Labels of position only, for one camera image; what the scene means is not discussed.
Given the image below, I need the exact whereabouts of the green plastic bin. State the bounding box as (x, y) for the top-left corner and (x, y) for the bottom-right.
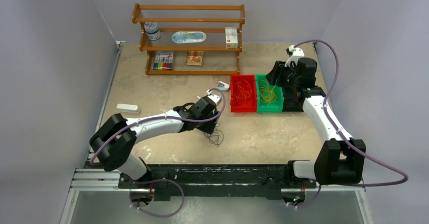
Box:
(255, 74), (284, 113)

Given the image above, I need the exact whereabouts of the black plastic bin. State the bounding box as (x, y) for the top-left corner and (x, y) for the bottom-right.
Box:
(282, 84), (305, 112)

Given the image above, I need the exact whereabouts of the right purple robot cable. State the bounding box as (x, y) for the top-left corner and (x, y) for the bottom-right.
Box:
(286, 39), (409, 209)

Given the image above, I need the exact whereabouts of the wooden shelf rack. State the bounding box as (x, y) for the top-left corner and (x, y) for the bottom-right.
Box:
(132, 4), (246, 75)

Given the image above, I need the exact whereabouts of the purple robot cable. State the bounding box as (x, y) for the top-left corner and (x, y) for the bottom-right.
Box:
(90, 87), (227, 218)
(286, 39), (409, 209)

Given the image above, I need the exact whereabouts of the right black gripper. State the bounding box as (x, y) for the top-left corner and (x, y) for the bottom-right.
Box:
(266, 61), (301, 89)

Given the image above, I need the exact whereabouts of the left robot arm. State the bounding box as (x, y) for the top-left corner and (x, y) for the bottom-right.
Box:
(89, 95), (222, 188)

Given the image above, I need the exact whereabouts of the yellow cable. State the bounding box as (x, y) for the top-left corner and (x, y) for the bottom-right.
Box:
(259, 79), (279, 105)

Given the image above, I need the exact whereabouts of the aluminium rail frame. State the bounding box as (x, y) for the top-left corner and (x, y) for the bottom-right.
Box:
(59, 40), (373, 224)

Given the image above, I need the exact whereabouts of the orange small notebook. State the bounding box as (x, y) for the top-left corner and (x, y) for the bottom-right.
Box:
(186, 51), (204, 66)

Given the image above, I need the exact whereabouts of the red plastic bin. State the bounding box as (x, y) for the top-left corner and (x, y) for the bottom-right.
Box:
(230, 74), (257, 113)

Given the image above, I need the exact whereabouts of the blue oval packaged item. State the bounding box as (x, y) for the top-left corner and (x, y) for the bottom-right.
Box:
(171, 31), (206, 44)

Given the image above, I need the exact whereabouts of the white rectangular eraser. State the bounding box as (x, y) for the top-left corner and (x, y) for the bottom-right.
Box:
(116, 103), (141, 114)

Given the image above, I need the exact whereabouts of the marker pen set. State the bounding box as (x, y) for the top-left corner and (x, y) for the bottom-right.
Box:
(152, 51), (174, 71)

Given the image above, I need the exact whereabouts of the blue white jar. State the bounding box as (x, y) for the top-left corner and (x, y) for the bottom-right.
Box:
(144, 22), (160, 41)

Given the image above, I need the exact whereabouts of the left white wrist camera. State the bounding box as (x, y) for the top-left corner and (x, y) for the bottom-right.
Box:
(206, 93), (223, 106)

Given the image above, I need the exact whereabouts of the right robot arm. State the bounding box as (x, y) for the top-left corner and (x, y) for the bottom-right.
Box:
(266, 57), (366, 187)

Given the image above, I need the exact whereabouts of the white red box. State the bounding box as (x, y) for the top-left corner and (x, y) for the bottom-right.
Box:
(225, 27), (238, 49)

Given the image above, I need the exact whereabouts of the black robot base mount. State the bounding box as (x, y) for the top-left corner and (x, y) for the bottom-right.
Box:
(118, 164), (316, 201)

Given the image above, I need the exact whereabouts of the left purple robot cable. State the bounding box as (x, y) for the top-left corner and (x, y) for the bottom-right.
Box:
(90, 87), (227, 218)

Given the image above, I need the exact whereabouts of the dark thin cable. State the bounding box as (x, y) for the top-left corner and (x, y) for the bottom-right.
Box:
(204, 123), (225, 147)

